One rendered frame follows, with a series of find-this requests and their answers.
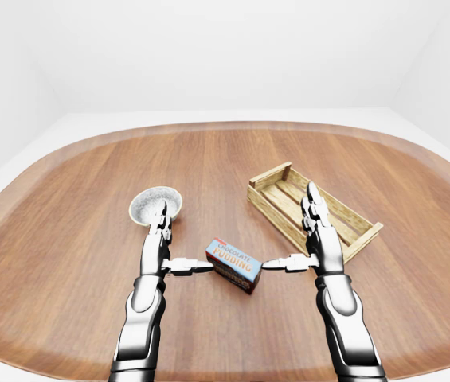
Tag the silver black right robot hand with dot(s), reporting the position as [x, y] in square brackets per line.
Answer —
[326, 246]

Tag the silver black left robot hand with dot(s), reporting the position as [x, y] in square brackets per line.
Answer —
[153, 250]

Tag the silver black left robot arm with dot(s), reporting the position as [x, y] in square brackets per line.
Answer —
[139, 322]

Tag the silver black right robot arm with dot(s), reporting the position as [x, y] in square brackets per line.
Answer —
[348, 322]

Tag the wooden slat tray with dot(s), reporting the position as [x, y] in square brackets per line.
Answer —
[308, 209]

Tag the chocolate pudding box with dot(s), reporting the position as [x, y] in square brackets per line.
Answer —
[233, 265]

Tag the speckled white bowl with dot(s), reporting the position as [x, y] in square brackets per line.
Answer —
[151, 205]

